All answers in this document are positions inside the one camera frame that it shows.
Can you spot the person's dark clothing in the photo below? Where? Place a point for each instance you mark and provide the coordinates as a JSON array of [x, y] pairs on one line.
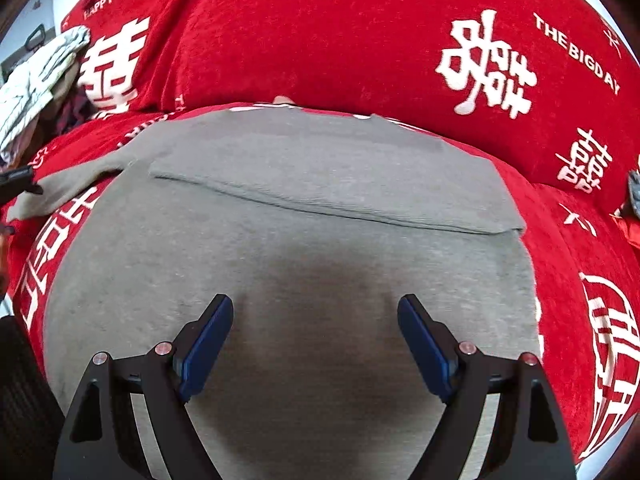
[[25, 400]]

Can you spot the dark plaid cloth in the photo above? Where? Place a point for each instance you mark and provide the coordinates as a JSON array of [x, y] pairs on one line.
[[67, 107]]

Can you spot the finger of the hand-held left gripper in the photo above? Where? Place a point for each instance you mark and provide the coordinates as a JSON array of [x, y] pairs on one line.
[[17, 180]]

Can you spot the crumpled grey cloth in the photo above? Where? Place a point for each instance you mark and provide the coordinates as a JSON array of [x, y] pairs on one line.
[[635, 192]]

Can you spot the red shiny cloth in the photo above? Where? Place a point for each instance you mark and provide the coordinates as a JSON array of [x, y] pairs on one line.
[[629, 232]]

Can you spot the red printed sofa blanket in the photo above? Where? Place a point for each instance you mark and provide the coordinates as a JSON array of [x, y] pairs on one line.
[[325, 35]]

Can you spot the white striped cloth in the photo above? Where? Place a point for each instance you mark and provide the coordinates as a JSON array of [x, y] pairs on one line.
[[35, 80]]

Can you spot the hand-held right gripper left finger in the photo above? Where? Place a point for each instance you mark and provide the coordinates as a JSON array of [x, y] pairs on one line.
[[207, 345]]

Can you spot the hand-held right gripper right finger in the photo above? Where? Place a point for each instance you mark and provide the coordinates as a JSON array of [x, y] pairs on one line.
[[425, 345]]

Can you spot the grey knit garment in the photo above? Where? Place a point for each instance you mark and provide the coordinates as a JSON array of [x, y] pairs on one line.
[[300, 240]]

